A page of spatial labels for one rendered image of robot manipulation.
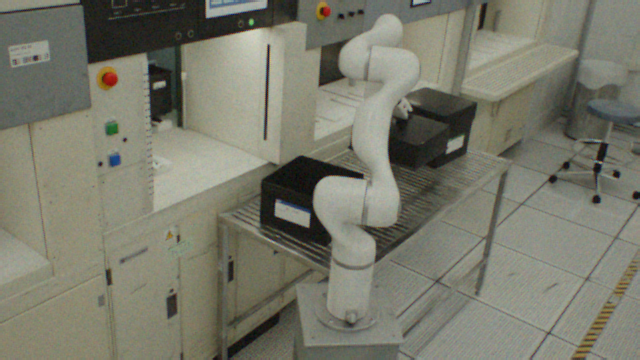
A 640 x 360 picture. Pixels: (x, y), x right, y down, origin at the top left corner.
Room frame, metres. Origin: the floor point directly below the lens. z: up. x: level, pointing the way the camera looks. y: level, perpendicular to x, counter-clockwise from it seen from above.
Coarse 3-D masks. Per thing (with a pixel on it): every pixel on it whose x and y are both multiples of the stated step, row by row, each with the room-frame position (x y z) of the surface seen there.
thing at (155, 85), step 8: (152, 64) 2.58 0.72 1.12; (152, 72) 2.57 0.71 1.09; (160, 72) 2.54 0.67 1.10; (168, 72) 2.50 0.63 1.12; (152, 80) 2.43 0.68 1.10; (160, 80) 2.46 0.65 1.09; (168, 80) 2.50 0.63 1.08; (152, 88) 2.43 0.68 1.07; (160, 88) 2.46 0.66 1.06; (168, 88) 2.50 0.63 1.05; (152, 96) 2.43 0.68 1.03; (160, 96) 2.46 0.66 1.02; (168, 96) 2.50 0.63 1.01; (152, 104) 2.43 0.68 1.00; (160, 104) 2.46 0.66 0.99; (168, 104) 2.49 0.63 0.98; (152, 112) 2.42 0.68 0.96; (160, 112) 2.46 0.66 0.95; (168, 112) 2.49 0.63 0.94; (160, 120) 2.47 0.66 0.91
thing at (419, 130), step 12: (408, 120) 2.30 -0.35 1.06; (420, 120) 2.34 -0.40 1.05; (432, 120) 2.35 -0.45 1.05; (396, 132) 2.18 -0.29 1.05; (408, 132) 2.19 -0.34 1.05; (420, 132) 2.20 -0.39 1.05; (432, 132) 2.22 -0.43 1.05; (444, 132) 2.26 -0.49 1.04; (396, 144) 2.12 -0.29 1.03; (408, 144) 2.09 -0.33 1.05; (420, 144) 2.09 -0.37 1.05; (432, 144) 2.18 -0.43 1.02; (444, 144) 2.28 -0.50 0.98; (396, 156) 2.12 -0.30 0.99; (408, 156) 2.09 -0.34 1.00; (420, 156) 2.10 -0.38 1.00; (432, 156) 2.20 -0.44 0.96; (408, 168) 2.08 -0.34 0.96
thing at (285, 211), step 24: (288, 168) 2.11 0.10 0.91; (312, 168) 2.16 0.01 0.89; (336, 168) 2.11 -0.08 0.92; (264, 192) 1.93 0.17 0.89; (288, 192) 1.89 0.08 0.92; (312, 192) 2.15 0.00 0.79; (264, 216) 1.93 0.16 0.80; (288, 216) 1.89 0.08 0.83; (312, 216) 1.84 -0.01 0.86; (312, 240) 1.84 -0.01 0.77
